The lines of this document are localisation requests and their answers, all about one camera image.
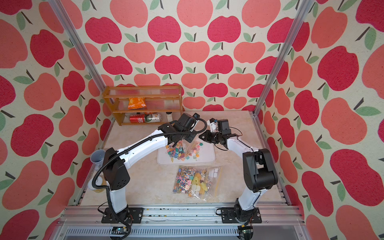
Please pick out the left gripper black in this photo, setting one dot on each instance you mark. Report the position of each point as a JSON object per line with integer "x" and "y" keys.
{"x": 193, "y": 136}

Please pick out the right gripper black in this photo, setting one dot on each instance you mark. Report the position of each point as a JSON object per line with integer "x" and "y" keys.
{"x": 208, "y": 134}

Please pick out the ziploc bag of small candies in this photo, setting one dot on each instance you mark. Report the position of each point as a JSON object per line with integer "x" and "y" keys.
{"x": 182, "y": 180}

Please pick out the ziploc bag of colourful candies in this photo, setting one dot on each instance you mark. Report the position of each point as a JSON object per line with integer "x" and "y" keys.
{"x": 192, "y": 150}

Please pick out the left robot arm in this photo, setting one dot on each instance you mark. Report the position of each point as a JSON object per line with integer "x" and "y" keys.
{"x": 113, "y": 176}

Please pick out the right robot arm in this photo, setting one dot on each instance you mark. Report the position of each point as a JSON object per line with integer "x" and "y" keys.
{"x": 259, "y": 172}

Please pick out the poured candies pile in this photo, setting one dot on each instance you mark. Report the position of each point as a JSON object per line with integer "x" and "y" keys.
{"x": 176, "y": 152}

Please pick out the orange snack bag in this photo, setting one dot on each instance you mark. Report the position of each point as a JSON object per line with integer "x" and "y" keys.
{"x": 136, "y": 103}

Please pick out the ziploc bag of yellow candies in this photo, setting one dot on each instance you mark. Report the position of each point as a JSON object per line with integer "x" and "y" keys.
{"x": 205, "y": 183}

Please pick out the small white bottle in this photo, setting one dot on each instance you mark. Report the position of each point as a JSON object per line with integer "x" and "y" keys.
{"x": 169, "y": 116}

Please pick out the white plastic tray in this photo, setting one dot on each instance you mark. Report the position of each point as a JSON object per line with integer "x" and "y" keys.
{"x": 207, "y": 155}

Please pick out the green soda can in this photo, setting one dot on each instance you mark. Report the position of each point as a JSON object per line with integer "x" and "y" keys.
{"x": 153, "y": 118}

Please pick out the wooden shelf rack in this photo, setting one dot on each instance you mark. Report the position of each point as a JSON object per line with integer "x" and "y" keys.
{"x": 159, "y": 99}

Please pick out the red soda can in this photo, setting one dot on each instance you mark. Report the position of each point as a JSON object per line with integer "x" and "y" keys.
{"x": 138, "y": 118}

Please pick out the grey blue mug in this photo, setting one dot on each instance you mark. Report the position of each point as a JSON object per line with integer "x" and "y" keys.
{"x": 97, "y": 159}

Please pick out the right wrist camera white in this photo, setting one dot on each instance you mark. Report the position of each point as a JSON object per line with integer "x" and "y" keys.
{"x": 213, "y": 124}

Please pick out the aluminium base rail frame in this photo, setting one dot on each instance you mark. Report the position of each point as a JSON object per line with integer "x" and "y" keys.
{"x": 182, "y": 222}

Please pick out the right aluminium corner post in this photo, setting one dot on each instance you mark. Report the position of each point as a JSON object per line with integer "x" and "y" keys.
{"x": 287, "y": 46}

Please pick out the aluminium corner post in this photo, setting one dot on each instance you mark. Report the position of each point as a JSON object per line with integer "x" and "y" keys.
{"x": 71, "y": 31}
{"x": 287, "y": 46}

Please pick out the left aluminium corner post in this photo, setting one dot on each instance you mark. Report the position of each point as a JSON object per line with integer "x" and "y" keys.
{"x": 71, "y": 31}

